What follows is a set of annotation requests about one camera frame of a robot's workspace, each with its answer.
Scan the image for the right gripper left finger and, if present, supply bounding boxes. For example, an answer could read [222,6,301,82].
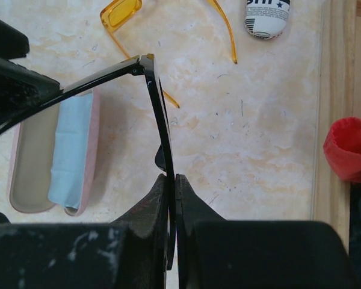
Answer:
[112,174,168,288]

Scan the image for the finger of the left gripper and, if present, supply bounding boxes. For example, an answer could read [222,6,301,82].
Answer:
[0,20,29,59]
[0,58,60,130]

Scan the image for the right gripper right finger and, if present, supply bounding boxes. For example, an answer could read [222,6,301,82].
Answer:
[175,175,229,288]

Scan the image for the pink glasses case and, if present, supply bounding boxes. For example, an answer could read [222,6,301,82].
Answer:
[7,89,100,216]

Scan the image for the light blue cleaning cloth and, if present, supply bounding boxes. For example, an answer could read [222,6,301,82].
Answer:
[48,93,93,210]

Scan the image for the black sunglasses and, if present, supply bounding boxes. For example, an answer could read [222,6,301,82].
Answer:
[0,54,176,270]

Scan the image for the newspaper print glasses case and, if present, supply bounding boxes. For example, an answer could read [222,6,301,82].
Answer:
[244,0,291,40]

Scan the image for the orange sunglasses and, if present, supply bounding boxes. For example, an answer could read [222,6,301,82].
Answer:
[100,1,241,108]

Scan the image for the red tank top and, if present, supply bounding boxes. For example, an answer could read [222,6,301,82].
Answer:
[323,117,361,184]

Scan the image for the wooden clothes rack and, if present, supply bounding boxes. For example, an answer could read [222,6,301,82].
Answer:
[310,1,361,248]

